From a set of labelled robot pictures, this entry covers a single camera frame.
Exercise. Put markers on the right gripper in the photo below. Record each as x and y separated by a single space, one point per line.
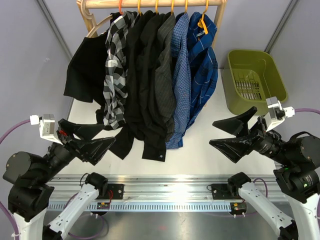
235 148

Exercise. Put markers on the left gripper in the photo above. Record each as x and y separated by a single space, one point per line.
86 149

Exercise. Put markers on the light blue checked shirt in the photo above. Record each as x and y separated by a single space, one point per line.
181 81

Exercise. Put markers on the dark blue plaid shirt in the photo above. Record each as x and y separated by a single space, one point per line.
203 64

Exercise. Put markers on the yellow hanger of blue shirt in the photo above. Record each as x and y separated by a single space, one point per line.
201 22

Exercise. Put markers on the yellow hanger of checked shirt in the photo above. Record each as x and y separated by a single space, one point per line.
186 6

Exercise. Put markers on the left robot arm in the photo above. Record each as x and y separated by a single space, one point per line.
29 175

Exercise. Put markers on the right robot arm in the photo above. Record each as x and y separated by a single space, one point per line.
297 179

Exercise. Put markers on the black white plaid shirt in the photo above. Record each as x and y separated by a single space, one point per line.
114 87

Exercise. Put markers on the black long sleeve shirt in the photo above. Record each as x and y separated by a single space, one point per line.
142 118

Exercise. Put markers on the black t-shirt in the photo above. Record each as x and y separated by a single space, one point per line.
85 73

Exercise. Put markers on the dark pinstripe shirt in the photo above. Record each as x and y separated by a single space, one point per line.
163 84

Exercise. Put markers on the wooden curved hanger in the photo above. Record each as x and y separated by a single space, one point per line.
93 32

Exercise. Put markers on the orange hanger hook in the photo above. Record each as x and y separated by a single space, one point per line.
120 10

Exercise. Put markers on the yellow hanger hook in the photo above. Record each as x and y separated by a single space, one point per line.
139 7
156 6
172 6

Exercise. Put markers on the green plastic basket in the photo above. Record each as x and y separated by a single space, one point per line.
249 78

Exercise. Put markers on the wooden clothes rack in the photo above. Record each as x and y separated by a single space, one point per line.
89 19

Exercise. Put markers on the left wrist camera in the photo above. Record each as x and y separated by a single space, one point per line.
46 125

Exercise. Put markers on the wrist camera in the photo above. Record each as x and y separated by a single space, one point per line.
46 125
276 114

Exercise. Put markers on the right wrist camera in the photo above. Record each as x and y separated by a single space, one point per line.
276 114

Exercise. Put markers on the aluminium mounting rail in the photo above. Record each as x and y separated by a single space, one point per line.
166 193

